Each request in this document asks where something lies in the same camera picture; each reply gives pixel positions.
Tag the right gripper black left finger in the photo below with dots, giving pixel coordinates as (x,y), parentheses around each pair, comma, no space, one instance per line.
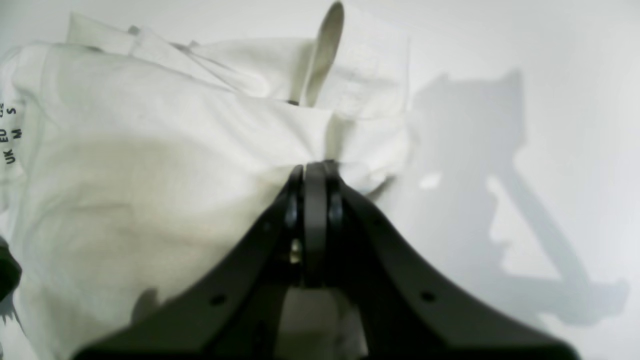
(234,311)

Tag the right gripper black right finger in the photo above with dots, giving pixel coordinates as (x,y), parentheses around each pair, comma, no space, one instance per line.
(409,310)

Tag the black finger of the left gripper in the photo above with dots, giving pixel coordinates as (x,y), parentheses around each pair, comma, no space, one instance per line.
(10,270)

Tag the beige T-shirt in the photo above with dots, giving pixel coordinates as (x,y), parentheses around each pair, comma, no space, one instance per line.
(131,165)

